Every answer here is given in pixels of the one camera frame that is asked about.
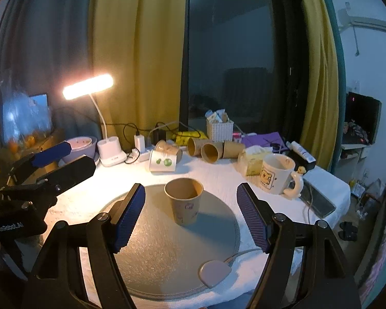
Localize teal curtain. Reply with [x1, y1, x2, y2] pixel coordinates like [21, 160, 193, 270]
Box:
[0, 0, 104, 137]
[314, 0, 347, 175]

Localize glowing screen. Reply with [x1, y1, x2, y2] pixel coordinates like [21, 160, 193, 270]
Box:
[0, 93, 54, 143]

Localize purple folder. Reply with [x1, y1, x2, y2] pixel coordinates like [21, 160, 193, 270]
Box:
[241, 132, 291, 152]

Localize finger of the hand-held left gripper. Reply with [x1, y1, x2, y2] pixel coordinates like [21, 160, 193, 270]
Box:
[8, 141, 73, 185]
[35, 154, 97, 196]

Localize yellow tissue pack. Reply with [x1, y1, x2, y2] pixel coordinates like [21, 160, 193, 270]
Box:
[238, 145, 273, 177]

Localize plain brown paper cup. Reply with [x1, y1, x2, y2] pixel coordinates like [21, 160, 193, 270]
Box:
[223, 141, 247, 159]
[201, 142, 226, 164]
[187, 137, 210, 158]

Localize white paper cup green print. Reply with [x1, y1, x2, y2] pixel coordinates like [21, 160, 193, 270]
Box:
[148, 150, 177, 175]

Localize pink patterned cloth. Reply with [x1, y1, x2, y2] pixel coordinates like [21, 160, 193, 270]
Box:
[359, 179, 386, 297]

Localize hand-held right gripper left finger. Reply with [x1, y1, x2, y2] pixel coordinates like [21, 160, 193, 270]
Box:
[26, 183, 147, 309]

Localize white tube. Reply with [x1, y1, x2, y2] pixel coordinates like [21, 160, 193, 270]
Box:
[291, 141, 317, 165]

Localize brown paper cup printed rim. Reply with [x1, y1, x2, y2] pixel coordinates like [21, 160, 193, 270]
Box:
[155, 140, 183, 165]

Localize white power strip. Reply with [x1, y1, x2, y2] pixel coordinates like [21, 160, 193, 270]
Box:
[127, 149, 154, 163]

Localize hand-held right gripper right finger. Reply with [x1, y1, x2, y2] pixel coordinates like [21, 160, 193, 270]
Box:
[237, 182, 363, 309]

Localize white cabinet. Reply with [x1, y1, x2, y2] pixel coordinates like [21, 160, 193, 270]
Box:
[335, 141, 371, 181]

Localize black shoes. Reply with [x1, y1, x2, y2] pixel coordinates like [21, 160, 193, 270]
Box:
[337, 221, 360, 242]

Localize purple bowl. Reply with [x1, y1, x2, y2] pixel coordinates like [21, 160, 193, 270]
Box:
[62, 136, 99, 165]

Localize round grey mat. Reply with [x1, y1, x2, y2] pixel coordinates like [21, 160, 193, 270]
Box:
[98, 183, 242, 298]

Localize white woven basket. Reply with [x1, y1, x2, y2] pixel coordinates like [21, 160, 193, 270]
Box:
[206, 116, 235, 143]

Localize white pebble controller with cable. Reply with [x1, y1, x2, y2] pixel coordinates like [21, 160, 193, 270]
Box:
[198, 248, 265, 288]

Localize black television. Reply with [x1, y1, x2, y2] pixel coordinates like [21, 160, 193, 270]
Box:
[344, 91, 382, 144]

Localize yellow curtain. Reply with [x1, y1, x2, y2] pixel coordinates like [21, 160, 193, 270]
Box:
[292, 0, 340, 168]
[88, 0, 189, 152]

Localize white air conditioner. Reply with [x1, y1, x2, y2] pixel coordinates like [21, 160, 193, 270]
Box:
[337, 3, 386, 37]

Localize white cartoon mug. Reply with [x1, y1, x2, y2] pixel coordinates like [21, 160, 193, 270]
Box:
[259, 153, 305, 199]

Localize white table cloth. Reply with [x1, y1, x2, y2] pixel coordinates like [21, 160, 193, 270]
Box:
[48, 153, 352, 309]

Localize white desk lamp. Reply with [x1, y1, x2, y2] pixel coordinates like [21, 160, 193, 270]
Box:
[62, 73, 128, 168]

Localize black smartphone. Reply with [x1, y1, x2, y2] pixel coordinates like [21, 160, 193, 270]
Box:
[299, 179, 337, 219]

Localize yellow packet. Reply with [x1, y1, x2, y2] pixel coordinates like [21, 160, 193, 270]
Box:
[176, 132, 209, 145]

